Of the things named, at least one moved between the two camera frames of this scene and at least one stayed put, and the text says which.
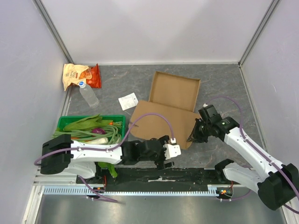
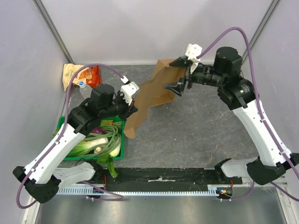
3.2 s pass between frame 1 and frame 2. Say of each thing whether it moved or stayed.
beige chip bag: stayed
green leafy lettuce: stayed
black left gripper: moved
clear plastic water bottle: stayed
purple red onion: stayed
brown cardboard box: moved
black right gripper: moved
